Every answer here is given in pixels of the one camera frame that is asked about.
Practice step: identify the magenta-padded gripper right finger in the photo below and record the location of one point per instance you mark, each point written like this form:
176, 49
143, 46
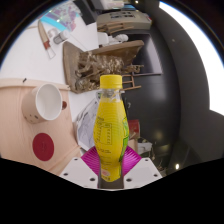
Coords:
143, 170

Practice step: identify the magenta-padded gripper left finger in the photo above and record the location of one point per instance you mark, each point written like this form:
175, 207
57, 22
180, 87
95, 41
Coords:
78, 170

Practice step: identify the yellow drink bottle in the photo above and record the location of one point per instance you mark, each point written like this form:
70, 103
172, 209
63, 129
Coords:
110, 133

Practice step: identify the flat round red coaster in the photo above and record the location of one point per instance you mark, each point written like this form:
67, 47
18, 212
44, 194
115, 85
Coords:
43, 146

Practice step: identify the red box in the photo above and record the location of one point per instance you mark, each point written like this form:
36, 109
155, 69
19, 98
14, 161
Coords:
134, 128

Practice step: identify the printed newspaper sheet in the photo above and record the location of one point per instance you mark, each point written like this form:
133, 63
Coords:
85, 126

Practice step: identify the light wooden board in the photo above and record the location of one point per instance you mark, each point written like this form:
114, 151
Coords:
13, 133

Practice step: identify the white mug with dots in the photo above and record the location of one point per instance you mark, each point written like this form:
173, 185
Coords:
46, 101

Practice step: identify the wooden easel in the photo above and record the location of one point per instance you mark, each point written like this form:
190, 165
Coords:
128, 83

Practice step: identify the golden sculpture on wooden base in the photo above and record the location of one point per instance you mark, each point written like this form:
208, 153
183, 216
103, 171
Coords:
96, 70

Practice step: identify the small jar with white lid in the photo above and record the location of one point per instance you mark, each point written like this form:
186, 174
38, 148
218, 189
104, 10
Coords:
61, 36

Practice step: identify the wooden brush with red band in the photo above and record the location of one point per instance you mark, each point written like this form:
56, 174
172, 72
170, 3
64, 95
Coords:
45, 36

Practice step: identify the white cabinet with pictures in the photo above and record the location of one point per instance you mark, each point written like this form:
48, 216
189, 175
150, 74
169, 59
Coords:
123, 20

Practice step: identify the dark wall screen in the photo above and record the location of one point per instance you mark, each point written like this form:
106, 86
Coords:
150, 56

